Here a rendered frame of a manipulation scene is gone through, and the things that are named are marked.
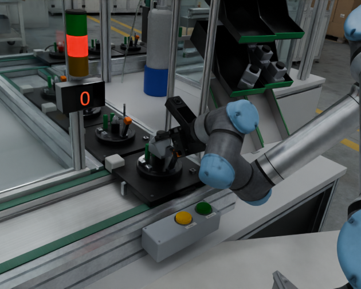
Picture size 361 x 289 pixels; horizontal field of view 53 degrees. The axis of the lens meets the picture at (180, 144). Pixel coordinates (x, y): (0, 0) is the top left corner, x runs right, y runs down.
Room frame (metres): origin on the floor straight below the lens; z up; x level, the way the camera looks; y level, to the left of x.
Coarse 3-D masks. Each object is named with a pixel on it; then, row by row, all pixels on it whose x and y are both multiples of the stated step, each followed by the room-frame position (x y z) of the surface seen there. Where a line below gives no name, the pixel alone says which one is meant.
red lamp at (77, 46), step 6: (66, 36) 0.88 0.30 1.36; (72, 36) 0.87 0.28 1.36; (78, 36) 0.88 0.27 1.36; (84, 36) 0.89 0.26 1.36; (72, 42) 0.87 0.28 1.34; (78, 42) 0.87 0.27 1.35; (84, 42) 0.89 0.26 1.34; (72, 48) 0.87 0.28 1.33; (78, 48) 0.87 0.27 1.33; (84, 48) 0.88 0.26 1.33; (72, 54) 0.87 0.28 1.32; (78, 54) 0.87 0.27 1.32; (84, 54) 0.88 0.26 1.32
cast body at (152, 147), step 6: (156, 132) 0.94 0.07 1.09; (162, 132) 0.94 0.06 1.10; (150, 138) 0.94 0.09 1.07; (150, 144) 0.94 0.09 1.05; (150, 150) 0.94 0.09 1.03; (156, 150) 0.92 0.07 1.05; (168, 150) 0.92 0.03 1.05; (156, 156) 0.92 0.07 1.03; (162, 156) 0.90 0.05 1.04; (168, 156) 0.92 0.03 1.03
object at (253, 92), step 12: (204, 24) 1.23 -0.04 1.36; (192, 36) 1.23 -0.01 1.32; (204, 36) 1.17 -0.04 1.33; (216, 36) 1.29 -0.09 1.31; (228, 36) 1.27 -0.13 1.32; (204, 48) 1.16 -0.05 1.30; (216, 48) 1.24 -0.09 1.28; (228, 48) 1.26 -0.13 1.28; (240, 48) 1.21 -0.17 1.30; (216, 60) 1.10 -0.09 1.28; (228, 60) 1.19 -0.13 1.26; (240, 60) 1.20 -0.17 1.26; (216, 72) 1.10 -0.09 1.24; (228, 72) 1.13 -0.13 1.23; (240, 72) 1.15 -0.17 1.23; (228, 84) 1.04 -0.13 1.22; (240, 96) 1.05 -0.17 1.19
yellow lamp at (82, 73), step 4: (68, 56) 0.88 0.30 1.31; (68, 60) 0.88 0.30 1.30; (72, 60) 0.87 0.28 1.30; (76, 60) 0.87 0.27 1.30; (80, 60) 0.88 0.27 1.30; (84, 60) 0.88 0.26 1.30; (68, 64) 0.89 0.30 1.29; (72, 64) 0.87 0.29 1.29; (76, 64) 0.87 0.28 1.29; (80, 64) 0.88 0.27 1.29; (84, 64) 0.88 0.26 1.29; (88, 64) 0.90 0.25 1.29; (72, 68) 0.87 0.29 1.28; (76, 68) 0.87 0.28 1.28; (80, 68) 0.88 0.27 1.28; (84, 68) 0.88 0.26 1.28; (88, 68) 0.90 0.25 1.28; (72, 72) 0.87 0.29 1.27; (76, 72) 0.87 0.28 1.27; (80, 72) 0.88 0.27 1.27; (84, 72) 0.88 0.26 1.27; (88, 72) 0.90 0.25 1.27; (76, 76) 0.87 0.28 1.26; (80, 76) 0.88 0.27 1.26
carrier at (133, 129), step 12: (120, 120) 1.27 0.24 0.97; (84, 132) 1.13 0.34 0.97; (96, 132) 1.11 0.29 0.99; (108, 132) 1.11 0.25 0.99; (120, 132) 1.12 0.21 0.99; (132, 132) 1.13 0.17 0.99; (144, 132) 1.18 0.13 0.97; (96, 144) 1.06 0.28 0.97; (108, 144) 1.06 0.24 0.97; (120, 144) 1.06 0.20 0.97; (132, 144) 1.08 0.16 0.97; (144, 144) 1.09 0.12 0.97; (96, 156) 0.98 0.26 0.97; (108, 156) 0.99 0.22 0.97; (120, 156) 1.00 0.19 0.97
